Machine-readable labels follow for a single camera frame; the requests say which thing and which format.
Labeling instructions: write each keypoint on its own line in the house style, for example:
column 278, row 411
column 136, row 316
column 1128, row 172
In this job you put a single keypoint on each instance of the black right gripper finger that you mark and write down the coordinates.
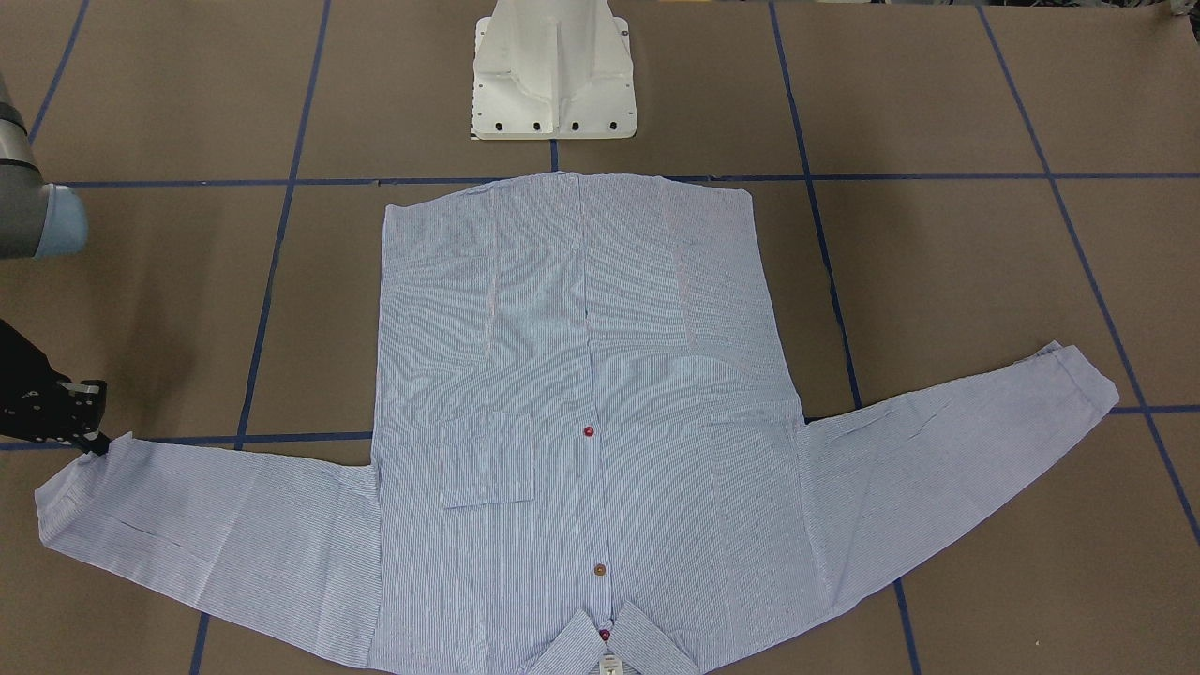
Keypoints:
column 95, row 443

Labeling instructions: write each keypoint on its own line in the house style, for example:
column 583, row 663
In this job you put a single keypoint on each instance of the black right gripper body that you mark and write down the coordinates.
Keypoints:
column 37, row 411

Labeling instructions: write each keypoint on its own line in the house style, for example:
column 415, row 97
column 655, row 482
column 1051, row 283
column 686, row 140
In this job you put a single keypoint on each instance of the light blue striped shirt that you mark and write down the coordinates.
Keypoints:
column 586, row 443

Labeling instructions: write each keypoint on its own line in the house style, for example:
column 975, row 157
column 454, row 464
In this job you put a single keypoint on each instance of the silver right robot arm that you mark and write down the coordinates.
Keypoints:
column 41, row 220

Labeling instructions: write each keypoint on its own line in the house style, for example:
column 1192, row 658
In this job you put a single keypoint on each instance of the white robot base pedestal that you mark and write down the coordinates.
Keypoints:
column 553, row 70

